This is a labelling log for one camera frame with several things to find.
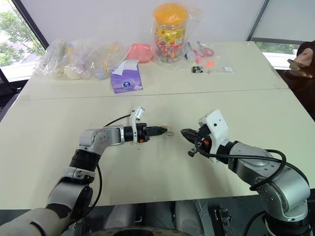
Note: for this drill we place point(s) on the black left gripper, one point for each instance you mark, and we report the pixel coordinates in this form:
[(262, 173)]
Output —
[(142, 132)]

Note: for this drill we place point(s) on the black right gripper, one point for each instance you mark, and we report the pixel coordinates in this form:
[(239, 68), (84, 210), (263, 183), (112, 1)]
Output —
[(202, 138)]

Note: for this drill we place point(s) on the small brass padlock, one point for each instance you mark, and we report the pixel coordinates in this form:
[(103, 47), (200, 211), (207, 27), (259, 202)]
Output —
[(165, 126)]

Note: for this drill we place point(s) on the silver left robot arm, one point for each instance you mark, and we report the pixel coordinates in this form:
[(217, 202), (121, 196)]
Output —
[(108, 136)]

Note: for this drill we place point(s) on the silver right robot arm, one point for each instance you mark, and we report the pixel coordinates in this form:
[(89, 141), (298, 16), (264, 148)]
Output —
[(290, 191)]

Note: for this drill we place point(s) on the bystander's hand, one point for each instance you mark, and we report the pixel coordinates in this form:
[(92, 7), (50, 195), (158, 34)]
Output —
[(304, 57)]

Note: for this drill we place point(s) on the small clear object on table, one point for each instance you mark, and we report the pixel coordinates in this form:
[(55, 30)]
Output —
[(170, 133)]

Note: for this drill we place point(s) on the purple tissue box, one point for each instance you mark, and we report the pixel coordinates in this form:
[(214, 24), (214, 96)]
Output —
[(125, 79)]

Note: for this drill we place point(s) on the white robot leg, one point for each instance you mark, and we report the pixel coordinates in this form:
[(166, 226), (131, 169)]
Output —
[(124, 216), (188, 216)]

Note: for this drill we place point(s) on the small black box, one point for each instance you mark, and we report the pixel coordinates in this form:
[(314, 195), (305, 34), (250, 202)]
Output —
[(197, 69)]

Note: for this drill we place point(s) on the pink plastic bowl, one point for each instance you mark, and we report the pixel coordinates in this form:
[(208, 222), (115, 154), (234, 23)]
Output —
[(140, 52)]

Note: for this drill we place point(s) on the small orange toy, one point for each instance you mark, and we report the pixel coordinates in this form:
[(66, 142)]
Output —
[(209, 64)]

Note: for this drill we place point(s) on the small flat clear bag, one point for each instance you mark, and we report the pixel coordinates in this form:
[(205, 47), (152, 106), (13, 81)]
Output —
[(225, 69)]

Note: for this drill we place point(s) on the clear bag with scissors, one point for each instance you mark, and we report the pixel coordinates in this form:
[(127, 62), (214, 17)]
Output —
[(216, 59)]

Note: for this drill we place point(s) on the pink scissors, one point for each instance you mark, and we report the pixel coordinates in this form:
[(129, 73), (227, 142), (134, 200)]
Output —
[(205, 51)]

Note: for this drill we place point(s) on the clear bag of colourful toys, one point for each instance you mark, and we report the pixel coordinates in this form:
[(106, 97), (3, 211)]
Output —
[(98, 57)]

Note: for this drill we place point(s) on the orange-lidded jar of toys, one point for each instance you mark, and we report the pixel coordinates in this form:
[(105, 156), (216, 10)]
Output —
[(169, 32)]

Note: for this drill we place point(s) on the dark rounded robot torso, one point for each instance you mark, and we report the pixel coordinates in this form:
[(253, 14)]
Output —
[(137, 233)]

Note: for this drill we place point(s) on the candy jar in plastic bag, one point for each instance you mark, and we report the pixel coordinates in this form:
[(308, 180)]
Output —
[(193, 27)]

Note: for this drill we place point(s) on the bystander's dark sleeve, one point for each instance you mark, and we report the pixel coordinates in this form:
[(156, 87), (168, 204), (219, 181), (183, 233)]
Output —
[(302, 86)]

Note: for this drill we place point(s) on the clear bag of yellowish toys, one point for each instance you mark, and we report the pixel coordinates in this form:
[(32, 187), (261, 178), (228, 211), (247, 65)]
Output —
[(53, 59)]

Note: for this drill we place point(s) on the smartphone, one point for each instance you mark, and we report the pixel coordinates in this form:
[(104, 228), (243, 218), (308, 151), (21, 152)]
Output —
[(296, 66)]

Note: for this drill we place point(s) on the black office chair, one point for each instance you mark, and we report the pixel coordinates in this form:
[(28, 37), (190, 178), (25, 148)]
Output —
[(6, 86)]

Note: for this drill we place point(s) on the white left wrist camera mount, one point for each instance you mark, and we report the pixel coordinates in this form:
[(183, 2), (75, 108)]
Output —
[(133, 118)]

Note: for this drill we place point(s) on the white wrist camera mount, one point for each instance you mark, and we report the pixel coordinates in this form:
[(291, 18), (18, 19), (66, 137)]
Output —
[(216, 123), (133, 118)]

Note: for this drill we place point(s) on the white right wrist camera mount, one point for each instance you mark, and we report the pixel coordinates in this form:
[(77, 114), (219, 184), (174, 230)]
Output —
[(216, 123)]

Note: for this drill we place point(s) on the black metal bracket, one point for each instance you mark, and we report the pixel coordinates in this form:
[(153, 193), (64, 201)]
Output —
[(222, 221)]

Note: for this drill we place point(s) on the dark window frame post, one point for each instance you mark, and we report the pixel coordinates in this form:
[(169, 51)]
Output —
[(258, 20), (30, 22)]

